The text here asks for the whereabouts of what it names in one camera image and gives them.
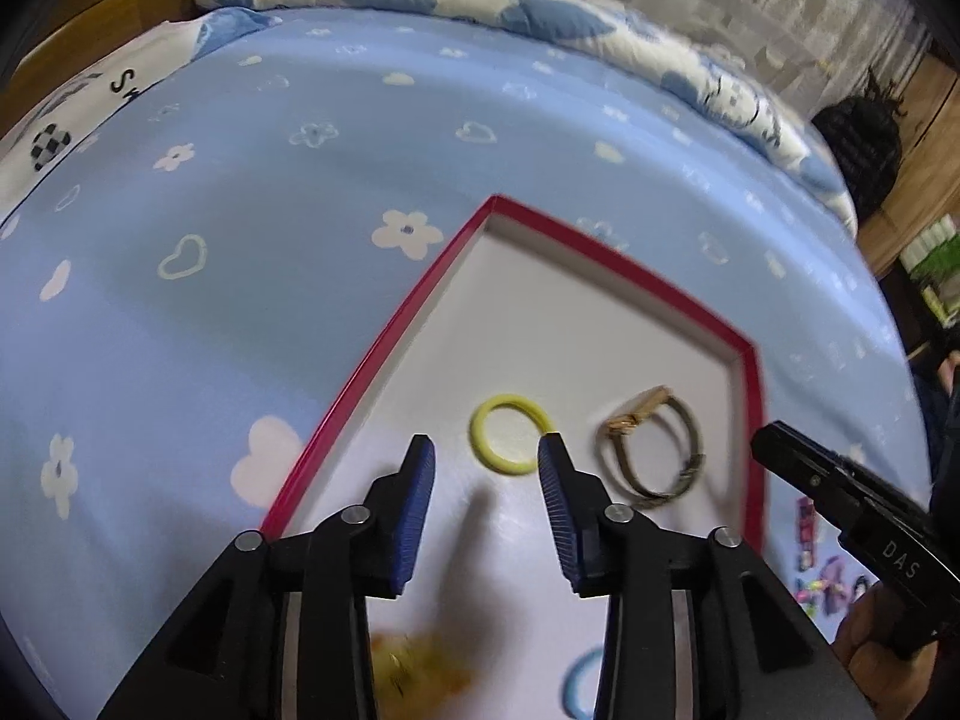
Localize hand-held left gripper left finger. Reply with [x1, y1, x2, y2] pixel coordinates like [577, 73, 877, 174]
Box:
[97, 433, 437, 720]

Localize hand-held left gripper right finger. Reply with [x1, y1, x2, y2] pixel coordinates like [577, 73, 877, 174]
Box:
[538, 433, 886, 720]

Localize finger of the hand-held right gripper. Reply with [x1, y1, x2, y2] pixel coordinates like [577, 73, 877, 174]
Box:
[751, 420, 863, 533]

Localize pink hair clip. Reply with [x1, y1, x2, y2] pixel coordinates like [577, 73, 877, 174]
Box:
[795, 499, 820, 571]

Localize yellow hair tie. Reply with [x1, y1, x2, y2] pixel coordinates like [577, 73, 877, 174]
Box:
[469, 392, 553, 476]

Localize red-edged white box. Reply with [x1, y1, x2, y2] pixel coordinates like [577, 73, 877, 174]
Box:
[259, 195, 767, 720]

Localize person's right hand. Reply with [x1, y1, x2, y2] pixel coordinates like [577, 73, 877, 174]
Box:
[831, 583, 938, 695]

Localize green and white bottles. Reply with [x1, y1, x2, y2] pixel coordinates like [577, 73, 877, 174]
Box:
[898, 214, 960, 325]

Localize black bag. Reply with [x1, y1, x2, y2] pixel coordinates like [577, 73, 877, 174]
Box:
[810, 67, 913, 223]

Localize blue floral bed sheet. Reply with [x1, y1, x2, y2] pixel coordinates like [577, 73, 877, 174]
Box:
[0, 7, 935, 720]

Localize pale sheer curtain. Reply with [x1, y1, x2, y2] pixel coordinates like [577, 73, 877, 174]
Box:
[742, 0, 935, 117]

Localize white printed pillow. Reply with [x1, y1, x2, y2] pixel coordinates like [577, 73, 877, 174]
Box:
[0, 15, 220, 223]

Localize wooden headboard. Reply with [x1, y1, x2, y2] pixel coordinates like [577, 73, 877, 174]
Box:
[0, 0, 248, 143]

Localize gold wristwatch with olive strap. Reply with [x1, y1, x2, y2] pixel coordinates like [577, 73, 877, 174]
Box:
[596, 385, 708, 509]

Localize blue hair tie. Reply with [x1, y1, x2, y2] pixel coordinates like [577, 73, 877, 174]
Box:
[562, 649, 610, 718]

